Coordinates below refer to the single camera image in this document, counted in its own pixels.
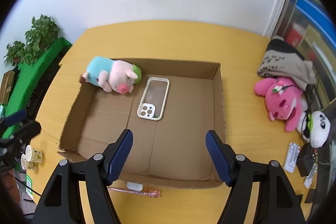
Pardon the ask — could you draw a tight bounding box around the green cloth covered bench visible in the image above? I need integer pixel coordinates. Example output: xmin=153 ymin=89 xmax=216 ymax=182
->
xmin=3 ymin=38 xmax=72 ymax=138

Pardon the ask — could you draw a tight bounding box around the small potted plant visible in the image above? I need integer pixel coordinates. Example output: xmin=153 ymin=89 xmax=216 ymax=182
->
xmin=3 ymin=41 xmax=26 ymax=65

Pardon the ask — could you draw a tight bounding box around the white clear phone case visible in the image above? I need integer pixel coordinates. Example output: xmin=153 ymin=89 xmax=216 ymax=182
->
xmin=137 ymin=77 xmax=170 ymax=121

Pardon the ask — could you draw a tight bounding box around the white earbuds case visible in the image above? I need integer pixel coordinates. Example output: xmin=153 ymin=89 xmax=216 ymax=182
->
xmin=126 ymin=181 xmax=143 ymax=192

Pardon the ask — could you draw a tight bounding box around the pink transparent pen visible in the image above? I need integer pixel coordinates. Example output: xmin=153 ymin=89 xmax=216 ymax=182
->
xmin=107 ymin=187 xmax=162 ymax=198

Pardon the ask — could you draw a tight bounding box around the brown cardboard box tray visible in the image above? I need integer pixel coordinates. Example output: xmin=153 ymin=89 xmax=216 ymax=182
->
xmin=59 ymin=59 xmax=226 ymax=188

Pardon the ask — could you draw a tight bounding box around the black power adapter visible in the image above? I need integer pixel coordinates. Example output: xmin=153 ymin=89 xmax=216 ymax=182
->
xmin=296 ymin=143 xmax=314 ymax=177

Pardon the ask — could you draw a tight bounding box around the paper cup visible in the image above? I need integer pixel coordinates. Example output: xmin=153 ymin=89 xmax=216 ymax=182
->
xmin=25 ymin=144 xmax=43 ymax=163

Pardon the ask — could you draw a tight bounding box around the magenta plush toy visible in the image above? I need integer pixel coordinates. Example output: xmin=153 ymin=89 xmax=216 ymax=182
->
xmin=253 ymin=77 xmax=303 ymax=132

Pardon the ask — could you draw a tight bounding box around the white small package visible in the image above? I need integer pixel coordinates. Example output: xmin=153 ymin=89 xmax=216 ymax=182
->
xmin=283 ymin=143 xmax=300 ymax=173

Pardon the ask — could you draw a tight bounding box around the beige printed cloth bag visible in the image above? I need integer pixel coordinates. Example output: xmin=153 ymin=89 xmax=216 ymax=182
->
xmin=257 ymin=36 xmax=317 ymax=90

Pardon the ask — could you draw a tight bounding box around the pink pig plush toy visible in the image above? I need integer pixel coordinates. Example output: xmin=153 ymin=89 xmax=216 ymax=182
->
xmin=79 ymin=56 xmax=142 ymax=94

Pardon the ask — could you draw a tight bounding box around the white panda plush toy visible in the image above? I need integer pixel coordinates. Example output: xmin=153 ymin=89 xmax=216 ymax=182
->
xmin=296 ymin=110 xmax=331 ymax=148

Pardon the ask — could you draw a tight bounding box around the green potted plant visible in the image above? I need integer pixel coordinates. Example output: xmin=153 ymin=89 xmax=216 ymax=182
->
xmin=23 ymin=14 xmax=60 ymax=65

